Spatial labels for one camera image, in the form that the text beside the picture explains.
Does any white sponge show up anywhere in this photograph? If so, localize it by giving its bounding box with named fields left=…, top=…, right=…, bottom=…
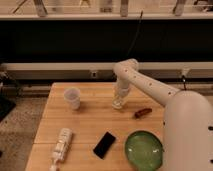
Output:
left=112, top=100, right=125, bottom=110

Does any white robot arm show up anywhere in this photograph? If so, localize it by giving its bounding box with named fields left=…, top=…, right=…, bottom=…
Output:
left=113, top=59, right=213, bottom=171

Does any white ceramic cup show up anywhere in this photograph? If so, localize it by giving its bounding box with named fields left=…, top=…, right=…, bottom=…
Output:
left=63, top=87, right=80, bottom=110

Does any brown sausage toy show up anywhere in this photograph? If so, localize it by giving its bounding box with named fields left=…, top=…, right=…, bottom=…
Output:
left=134, top=108, right=152, bottom=119

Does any black smartphone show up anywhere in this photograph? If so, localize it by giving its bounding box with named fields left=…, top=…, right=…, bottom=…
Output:
left=93, top=132, right=116, bottom=159

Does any green glass bowl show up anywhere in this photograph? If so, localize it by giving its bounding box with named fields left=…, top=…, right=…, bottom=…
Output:
left=125, top=130, right=163, bottom=171

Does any black hanging cable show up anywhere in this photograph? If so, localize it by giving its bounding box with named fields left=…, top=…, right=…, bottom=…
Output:
left=124, top=9, right=145, bottom=61

